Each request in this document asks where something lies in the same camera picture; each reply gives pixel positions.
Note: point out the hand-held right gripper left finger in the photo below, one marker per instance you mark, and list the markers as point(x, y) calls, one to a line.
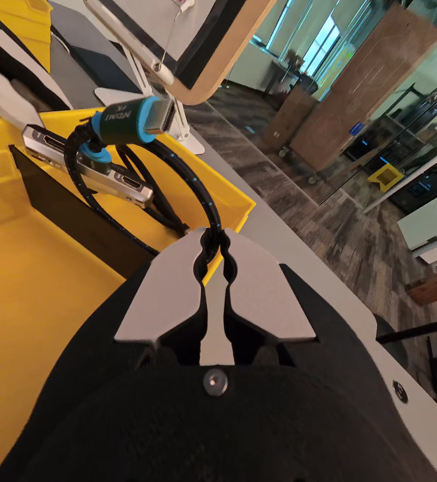
point(162, 301)

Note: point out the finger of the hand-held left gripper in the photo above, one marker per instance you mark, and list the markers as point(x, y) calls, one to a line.
point(0, 94)
point(26, 64)

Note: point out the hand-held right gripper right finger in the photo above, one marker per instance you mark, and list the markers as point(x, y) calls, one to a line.
point(271, 301)

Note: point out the yellow plastic bin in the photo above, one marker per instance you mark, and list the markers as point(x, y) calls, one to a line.
point(26, 30)
point(34, 301)

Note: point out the white sign board stand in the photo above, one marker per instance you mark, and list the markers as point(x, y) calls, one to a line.
point(137, 67)

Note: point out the black bin divider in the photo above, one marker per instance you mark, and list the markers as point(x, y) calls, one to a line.
point(71, 211)

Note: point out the yellow floor sign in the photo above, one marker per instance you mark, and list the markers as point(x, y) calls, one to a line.
point(382, 175)

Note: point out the white cabinet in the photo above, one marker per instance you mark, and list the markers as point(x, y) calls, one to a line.
point(436, 226)

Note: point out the wooden instruction sign board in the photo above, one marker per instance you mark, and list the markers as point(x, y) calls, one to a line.
point(218, 56)

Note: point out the stacked large cardboard boxes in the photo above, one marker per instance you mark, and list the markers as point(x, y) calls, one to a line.
point(372, 75)

